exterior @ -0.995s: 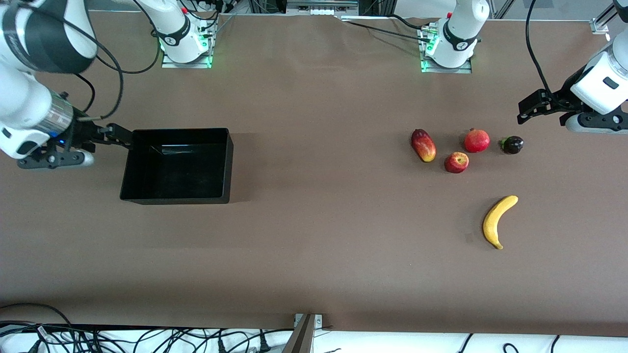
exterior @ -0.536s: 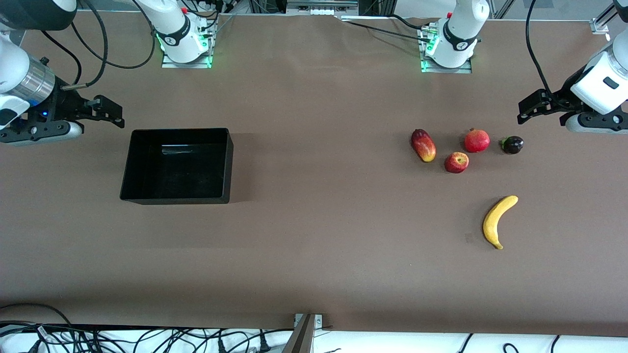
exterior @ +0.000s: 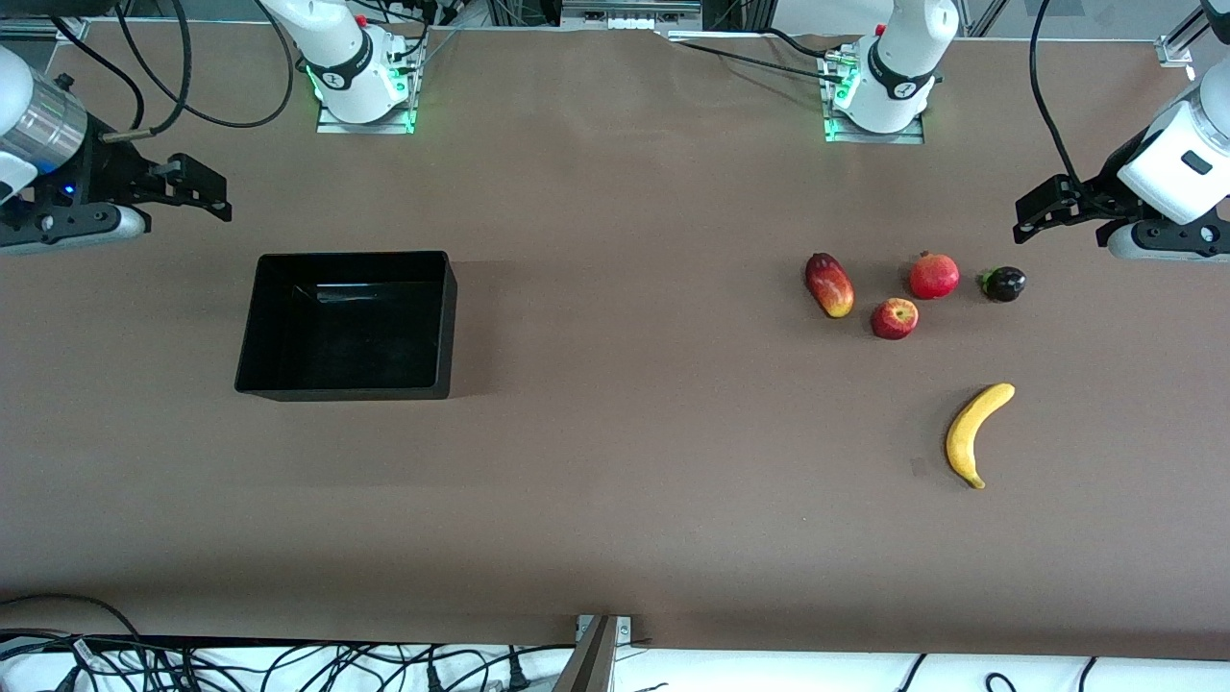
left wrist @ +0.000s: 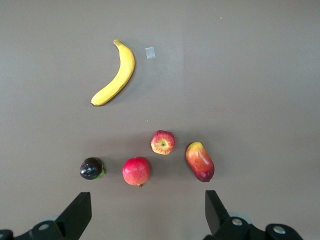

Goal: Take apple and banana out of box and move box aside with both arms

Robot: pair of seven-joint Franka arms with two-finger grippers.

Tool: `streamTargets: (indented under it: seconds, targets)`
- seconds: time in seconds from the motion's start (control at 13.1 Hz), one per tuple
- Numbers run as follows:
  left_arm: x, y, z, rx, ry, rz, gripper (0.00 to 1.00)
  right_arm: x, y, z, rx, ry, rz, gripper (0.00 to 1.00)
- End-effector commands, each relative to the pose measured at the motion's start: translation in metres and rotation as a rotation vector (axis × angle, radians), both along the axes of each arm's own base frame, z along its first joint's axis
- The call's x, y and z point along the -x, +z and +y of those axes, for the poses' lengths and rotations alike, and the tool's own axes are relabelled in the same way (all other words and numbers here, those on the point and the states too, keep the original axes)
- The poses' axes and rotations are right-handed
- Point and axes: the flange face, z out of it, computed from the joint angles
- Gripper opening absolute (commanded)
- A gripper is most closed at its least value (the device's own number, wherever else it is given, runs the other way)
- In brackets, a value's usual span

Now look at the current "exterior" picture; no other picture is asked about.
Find red yellow apple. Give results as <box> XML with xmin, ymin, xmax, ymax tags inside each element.
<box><xmin>870</xmin><ymin>297</ymin><xmax>920</xmax><ymax>341</ymax></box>

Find yellow banana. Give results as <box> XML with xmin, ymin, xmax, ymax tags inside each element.
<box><xmin>945</xmin><ymin>382</ymin><xmax>1017</xmax><ymax>491</ymax></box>

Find black rectangular plastic box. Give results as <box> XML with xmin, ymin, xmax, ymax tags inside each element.
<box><xmin>234</xmin><ymin>250</ymin><xmax>458</xmax><ymax>402</ymax></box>

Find dark purple mangosteen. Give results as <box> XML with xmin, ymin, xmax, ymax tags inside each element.
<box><xmin>979</xmin><ymin>266</ymin><xmax>1027</xmax><ymax>304</ymax></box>

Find red pomegranate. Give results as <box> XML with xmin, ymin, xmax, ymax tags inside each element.
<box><xmin>907</xmin><ymin>250</ymin><xmax>961</xmax><ymax>301</ymax></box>

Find red yellow mango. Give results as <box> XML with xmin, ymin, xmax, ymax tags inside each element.
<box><xmin>804</xmin><ymin>252</ymin><xmax>856</xmax><ymax>319</ymax></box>

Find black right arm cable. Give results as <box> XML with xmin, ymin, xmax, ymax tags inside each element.
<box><xmin>48</xmin><ymin>0</ymin><xmax>294</xmax><ymax>145</ymax></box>

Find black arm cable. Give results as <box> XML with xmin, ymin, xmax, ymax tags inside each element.
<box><xmin>48</xmin><ymin>0</ymin><xmax>294</xmax><ymax>145</ymax></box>
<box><xmin>1028</xmin><ymin>0</ymin><xmax>1087</xmax><ymax>188</ymax></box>

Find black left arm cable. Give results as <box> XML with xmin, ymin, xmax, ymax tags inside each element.
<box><xmin>1028</xmin><ymin>0</ymin><xmax>1087</xmax><ymax>188</ymax></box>

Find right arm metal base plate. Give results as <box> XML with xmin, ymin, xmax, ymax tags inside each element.
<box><xmin>315</xmin><ymin>37</ymin><xmax>418</xmax><ymax>136</ymax></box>

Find aluminium frame strut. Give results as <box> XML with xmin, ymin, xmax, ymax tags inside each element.
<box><xmin>961</xmin><ymin>0</ymin><xmax>1010</xmax><ymax>39</ymax></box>

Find short black table cable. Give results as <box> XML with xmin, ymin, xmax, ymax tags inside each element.
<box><xmin>759</xmin><ymin>27</ymin><xmax>835</xmax><ymax>59</ymax></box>

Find long black table cable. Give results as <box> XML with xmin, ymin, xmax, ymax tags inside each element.
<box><xmin>673</xmin><ymin>38</ymin><xmax>845</xmax><ymax>82</ymax></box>

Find arched black floor cable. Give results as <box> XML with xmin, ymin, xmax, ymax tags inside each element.
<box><xmin>0</xmin><ymin>593</ymin><xmax>145</xmax><ymax>643</ymax></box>

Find silver metal rail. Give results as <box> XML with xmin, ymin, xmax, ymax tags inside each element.
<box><xmin>560</xmin><ymin>0</ymin><xmax>704</xmax><ymax>32</ymax></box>

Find tangled black floor cables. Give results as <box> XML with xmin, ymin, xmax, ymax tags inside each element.
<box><xmin>0</xmin><ymin>630</ymin><xmax>578</xmax><ymax>692</ymax></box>

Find grey metal post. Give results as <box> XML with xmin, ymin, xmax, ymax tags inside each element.
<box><xmin>553</xmin><ymin>615</ymin><xmax>618</xmax><ymax>692</ymax></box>

